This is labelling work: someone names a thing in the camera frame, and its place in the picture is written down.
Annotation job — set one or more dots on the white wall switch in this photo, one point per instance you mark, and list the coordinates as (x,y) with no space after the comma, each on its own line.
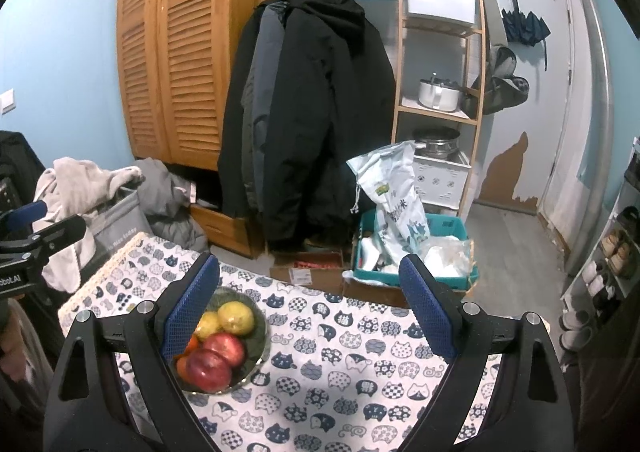
(7,101)

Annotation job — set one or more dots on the small orange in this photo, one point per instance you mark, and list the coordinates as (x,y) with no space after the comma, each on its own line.
(181,363)

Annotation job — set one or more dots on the cat print tablecloth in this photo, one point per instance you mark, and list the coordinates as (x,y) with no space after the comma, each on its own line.
(340,372)

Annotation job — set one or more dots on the grey metal pipe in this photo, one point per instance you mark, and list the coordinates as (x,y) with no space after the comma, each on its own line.
(597,107)

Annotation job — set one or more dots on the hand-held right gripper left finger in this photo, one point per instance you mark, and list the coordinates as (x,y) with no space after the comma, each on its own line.
(187,317)

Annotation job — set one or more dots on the grey shoe rack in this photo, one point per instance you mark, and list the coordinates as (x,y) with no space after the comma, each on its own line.
(590,277)

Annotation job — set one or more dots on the white rice bag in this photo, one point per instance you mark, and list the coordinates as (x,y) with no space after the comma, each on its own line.
(395,197)

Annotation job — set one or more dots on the large cardboard box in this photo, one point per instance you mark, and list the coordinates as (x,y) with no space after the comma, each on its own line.
(370,292)

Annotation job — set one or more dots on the wide white plastic bin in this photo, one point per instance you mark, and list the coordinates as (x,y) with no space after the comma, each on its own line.
(440,2)

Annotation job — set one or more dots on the beige garment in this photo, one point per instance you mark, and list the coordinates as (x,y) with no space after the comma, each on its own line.
(75,192)

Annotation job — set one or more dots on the white enamel pot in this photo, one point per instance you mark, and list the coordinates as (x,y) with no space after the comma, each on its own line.
(440,96)

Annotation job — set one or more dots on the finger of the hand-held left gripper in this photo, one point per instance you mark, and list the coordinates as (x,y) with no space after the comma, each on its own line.
(57,232)
(22,215)

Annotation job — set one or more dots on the red apple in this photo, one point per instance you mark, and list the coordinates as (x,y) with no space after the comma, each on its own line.
(207,370)
(225,347)

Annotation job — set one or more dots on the white patterned storage box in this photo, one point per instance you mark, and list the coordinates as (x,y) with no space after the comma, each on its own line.
(440,182)

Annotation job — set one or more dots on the olive green hanging bag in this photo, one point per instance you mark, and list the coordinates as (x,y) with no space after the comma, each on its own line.
(500,87)

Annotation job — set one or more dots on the green glass plate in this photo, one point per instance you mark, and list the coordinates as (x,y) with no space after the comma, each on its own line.
(257,337)

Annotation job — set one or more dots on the wooden wardrobe drawer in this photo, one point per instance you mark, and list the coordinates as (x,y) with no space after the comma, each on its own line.
(220,229)

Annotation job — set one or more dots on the clear plastic bag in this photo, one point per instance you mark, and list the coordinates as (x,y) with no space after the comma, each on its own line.
(450,257)

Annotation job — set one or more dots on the dark blue folded umbrella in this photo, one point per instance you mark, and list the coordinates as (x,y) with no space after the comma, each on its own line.
(525,29)

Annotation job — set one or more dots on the small cardboard box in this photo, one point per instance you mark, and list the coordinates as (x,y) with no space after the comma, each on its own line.
(305,274)

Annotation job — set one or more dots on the steel pot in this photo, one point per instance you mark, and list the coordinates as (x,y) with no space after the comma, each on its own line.
(435,139)

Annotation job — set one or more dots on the pale blue door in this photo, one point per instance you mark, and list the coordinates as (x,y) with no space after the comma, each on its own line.
(540,107)

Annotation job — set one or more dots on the teal plastic basket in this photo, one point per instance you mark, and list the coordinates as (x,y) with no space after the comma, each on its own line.
(445,224)

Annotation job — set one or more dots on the dark hanging garment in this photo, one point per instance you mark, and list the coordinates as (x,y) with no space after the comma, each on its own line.
(610,392)

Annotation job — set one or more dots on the black hooded coat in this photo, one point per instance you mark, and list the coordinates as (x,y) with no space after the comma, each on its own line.
(325,132)

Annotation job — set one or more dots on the wooden ladder shelf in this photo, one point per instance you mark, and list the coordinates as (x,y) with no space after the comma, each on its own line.
(400,82)

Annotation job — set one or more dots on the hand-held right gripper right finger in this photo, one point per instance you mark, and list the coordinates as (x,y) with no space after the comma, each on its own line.
(430,312)

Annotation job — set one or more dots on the dark cloth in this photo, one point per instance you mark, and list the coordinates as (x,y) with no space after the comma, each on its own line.
(20,162)

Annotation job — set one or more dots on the grey laundry bag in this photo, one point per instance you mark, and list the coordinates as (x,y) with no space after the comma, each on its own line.
(117,227)

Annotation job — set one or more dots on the grey padded garment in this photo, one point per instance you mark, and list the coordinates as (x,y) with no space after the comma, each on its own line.
(170,212)

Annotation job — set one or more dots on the dark grey jacket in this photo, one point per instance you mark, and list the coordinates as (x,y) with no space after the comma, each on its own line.
(250,132)

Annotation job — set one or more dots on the wooden louvered wardrobe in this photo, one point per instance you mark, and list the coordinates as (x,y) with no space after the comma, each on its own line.
(180,57)

